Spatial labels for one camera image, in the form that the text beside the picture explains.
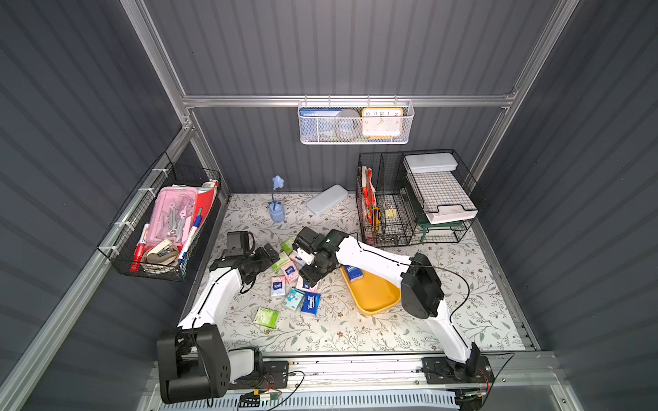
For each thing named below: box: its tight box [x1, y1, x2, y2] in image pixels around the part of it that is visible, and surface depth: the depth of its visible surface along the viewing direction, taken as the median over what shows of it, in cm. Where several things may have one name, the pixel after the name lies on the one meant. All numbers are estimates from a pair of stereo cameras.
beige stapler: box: [145, 238, 179, 265], surface depth 65 cm
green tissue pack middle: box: [271, 250, 291, 274], surface depth 96 cm
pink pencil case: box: [146, 185, 198, 249], surface depth 73 cm
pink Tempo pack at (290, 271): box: [281, 261, 300, 282], surface depth 95 cm
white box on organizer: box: [404, 152, 459, 173], surface depth 102 cm
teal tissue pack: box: [282, 287, 306, 311], surface depth 88 cm
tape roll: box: [334, 108, 362, 140], surface depth 89 cm
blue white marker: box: [178, 208, 204, 264], surface depth 71 cm
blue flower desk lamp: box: [269, 174, 286, 224], surface depth 107 cm
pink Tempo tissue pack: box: [270, 275, 287, 298], surface depth 91 cm
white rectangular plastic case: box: [305, 184, 349, 215], surface depth 119 cm
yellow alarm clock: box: [361, 107, 405, 140], surface depth 90 cm
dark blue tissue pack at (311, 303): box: [300, 291, 322, 316], surface depth 87 cm
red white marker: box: [129, 222, 150, 273], surface depth 66 cm
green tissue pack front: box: [252, 306, 281, 329], surface depth 84 cm
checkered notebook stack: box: [403, 160, 479, 225], surface depth 93 cm
